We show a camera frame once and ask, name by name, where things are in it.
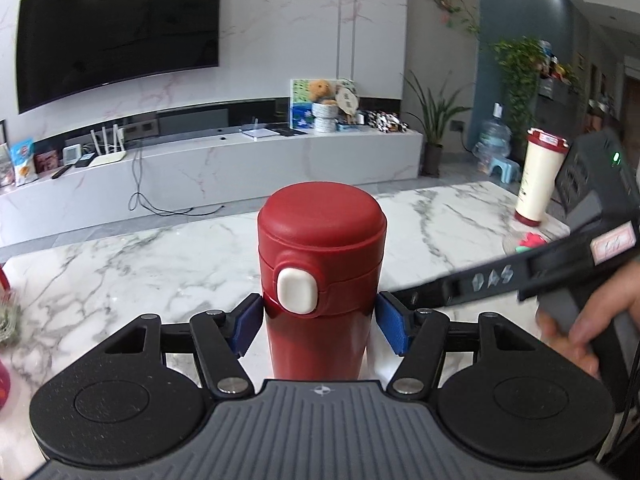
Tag person right hand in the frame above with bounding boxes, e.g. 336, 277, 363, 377
536, 261, 640, 377

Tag black power cable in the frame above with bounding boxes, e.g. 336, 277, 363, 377
127, 144, 222, 217

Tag white wifi router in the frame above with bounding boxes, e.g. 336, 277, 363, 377
89, 124, 127, 167

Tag clear box with green items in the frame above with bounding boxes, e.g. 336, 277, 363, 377
0, 292, 21, 347

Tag black white cow toys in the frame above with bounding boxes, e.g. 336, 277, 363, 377
366, 110, 409, 133

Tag black curved television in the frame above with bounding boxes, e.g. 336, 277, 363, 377
15, 0, 220, 113

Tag blue plastic stool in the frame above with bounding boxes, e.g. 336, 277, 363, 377
488, 157, 521, 184

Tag blue snack bag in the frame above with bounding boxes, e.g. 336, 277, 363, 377
10, 139, 38, 186

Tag potted green floor plant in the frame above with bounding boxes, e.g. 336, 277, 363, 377
404, 70, 471, 178

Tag white marble tv cabinet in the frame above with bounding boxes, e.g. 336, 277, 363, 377
1, 128, 422, 246

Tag white red mug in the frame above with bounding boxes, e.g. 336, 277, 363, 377
0, 266, 11, 292

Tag white round paper fan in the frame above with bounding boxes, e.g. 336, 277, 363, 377
335, 79, 359, 125

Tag green ivy on shelf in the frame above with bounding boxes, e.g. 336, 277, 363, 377
492, 36, 546, 139

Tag green blue painting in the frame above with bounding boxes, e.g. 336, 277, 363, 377
288, 78, 314, 130

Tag white patterned pot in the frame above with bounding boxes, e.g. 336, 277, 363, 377
311, 101, 338, 133

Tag pink plastic container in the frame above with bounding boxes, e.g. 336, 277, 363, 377
0, 362, 11, 410

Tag teddy bear toy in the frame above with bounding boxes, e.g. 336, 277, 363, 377
308, 79, 334, 103

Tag water jug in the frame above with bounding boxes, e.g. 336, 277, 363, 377
472, 102, 512, 174

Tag white red tall tumbler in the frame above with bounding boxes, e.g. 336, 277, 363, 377
514, 128, 570, 226

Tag clear glass plate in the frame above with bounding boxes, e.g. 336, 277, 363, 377
502, 228, 556, 256

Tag red thermos bottle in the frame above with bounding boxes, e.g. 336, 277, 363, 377
257, 182, 387, 382

